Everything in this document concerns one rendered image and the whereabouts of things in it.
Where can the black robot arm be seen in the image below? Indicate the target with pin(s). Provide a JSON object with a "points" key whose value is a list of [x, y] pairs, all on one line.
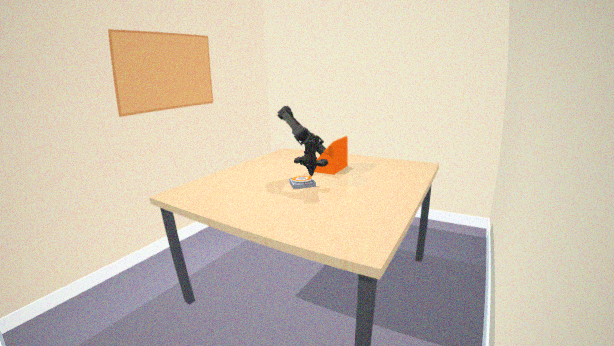
{"points": [[311, 141]]}

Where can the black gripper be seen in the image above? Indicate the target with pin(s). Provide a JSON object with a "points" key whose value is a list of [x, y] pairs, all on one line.
{"points": [[312, 166]]}

